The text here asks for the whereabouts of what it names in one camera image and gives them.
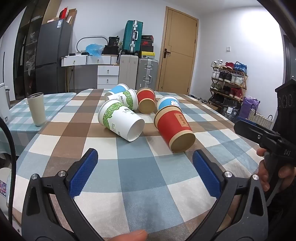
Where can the rows of shoes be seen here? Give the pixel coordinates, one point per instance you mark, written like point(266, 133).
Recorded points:
point(227, 80)

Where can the wooden door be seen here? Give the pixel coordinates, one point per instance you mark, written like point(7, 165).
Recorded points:
point(178, 53)

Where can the purple bag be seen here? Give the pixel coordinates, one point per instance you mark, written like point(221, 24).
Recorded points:
point(248, 106)

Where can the yellow and black shoe box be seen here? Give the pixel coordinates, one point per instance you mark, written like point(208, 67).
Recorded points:
point(148, 55)

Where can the brown and blue checkered tablecloth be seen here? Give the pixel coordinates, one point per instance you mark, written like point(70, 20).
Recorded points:
point(138, 197)

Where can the white dresser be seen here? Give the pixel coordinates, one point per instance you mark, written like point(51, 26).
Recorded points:
point(101, 67)

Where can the white suitcase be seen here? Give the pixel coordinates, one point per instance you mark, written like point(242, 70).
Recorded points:
point(128, 71)

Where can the silver suitcase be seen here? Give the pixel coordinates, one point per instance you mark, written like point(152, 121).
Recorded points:
point(148, 74)

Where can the small white green-leaf paper cup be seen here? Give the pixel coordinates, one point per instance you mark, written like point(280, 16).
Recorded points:
point(128, 99)

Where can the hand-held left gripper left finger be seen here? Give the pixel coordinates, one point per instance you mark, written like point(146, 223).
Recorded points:
point(84, 172)

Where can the red and black shoe box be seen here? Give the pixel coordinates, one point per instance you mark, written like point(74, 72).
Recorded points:
point(146, 48)

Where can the person's right hand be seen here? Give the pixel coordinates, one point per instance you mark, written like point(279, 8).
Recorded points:
point(263, 176)

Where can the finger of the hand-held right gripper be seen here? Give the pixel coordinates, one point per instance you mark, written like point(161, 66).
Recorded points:
point(252, 132)
point(245, 120)

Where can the large white green-leaf paper cup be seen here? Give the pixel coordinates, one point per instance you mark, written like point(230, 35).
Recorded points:
point(120, 122)

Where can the person's left hand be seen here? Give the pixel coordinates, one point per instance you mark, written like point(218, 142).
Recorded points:
point(131, 236)

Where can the blue and white paper cup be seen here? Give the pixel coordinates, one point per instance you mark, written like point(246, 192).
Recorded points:
point(115, 90)
point(167, 102)

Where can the blue plastic bag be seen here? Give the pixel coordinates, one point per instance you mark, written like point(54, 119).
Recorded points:
point(94, 49)

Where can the dark grey refrigerator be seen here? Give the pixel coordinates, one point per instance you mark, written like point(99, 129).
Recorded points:
point(53, 53)

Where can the teal checkered tablecloth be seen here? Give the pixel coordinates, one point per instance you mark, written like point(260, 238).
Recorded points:
point(20, 125)

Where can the oval mirror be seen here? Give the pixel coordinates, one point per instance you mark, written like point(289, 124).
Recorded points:
point(79, 41)

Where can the wicker basket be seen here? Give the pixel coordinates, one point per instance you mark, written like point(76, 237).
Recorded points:
point(261, 120)

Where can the large red paper cup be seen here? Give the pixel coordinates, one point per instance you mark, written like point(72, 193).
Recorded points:
point(175, 129)

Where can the person's right forearm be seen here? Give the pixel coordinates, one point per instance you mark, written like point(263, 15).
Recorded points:
point(285, 208)

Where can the small red paper cup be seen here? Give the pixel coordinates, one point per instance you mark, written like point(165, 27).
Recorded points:
point(145, 100)

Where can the beige tumbler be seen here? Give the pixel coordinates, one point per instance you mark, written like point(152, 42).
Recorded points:
point(37, 109)

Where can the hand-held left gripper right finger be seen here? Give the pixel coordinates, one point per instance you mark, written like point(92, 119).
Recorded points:
point(207, 176)

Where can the white appliance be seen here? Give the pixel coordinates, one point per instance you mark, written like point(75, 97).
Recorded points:
point(3, 102)

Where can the dark glass cabinet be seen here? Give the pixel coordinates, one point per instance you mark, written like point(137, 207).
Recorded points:
point(26, 51)

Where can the cardboard box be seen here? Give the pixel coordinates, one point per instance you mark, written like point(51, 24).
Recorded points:
point(72, 16)

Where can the wooden shoe rack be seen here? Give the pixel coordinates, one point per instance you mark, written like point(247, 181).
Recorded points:
point(244, 81)

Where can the black bag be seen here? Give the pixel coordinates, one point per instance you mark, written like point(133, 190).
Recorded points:
point(111, 47)

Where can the teal suitcase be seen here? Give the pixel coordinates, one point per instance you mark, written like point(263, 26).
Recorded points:
point(131, 37)

